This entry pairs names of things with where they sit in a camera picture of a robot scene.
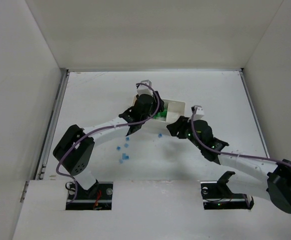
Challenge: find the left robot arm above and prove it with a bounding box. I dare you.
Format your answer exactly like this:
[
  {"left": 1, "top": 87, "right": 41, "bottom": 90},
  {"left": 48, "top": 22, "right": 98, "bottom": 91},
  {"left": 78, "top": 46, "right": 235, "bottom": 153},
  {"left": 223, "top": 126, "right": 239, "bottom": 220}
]
[{"left": 52, "top": 91, "right": 164, "bottom": 192}]

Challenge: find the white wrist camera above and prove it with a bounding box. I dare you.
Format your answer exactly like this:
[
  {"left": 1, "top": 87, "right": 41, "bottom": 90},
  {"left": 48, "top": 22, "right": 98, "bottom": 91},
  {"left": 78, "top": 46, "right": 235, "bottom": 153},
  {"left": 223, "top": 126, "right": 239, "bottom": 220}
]
[
  {"left": 136, "top": 80, "right": 152, "bottom": 96},
  {"left": 191, "top": 105, "right": 205, "bottom": 121}
]

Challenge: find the white three-compartment plastic container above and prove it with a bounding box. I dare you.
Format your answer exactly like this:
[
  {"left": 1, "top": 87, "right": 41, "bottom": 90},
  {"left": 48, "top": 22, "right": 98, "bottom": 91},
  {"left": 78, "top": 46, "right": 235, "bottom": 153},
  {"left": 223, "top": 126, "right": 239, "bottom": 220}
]
[{"left": 141, "top": 99, "right": 186, "bottom": 136}]

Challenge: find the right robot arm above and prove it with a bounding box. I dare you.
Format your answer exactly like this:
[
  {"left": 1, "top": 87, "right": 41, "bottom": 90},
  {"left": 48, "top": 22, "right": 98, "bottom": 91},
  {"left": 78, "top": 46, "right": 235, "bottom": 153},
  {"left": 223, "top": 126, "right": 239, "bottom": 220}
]
[{"left": 166, "top": 116, "right": 291, "bottom": 214}]

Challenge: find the green lego brick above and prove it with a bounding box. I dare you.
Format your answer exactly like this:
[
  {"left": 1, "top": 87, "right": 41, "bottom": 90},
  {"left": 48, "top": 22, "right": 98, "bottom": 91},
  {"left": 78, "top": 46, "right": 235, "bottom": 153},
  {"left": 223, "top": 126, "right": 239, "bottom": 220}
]
[{"left": 153, "top": 109, "right": 168, "bottom": 119}]

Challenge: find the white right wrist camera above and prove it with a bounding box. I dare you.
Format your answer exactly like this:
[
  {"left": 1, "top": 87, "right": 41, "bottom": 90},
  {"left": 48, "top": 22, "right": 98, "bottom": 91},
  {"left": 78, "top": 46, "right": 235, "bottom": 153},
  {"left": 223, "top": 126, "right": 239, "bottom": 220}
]
[{"left": 191, "top": 105, "right": 205, "bottom": 121}]

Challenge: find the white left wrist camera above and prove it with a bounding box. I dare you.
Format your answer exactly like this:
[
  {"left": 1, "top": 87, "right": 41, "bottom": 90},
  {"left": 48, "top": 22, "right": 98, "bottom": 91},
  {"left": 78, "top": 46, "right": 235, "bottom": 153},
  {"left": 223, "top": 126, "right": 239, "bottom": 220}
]
[{"left": 136, "top": 80, "right": 152, "bottom": 96}]

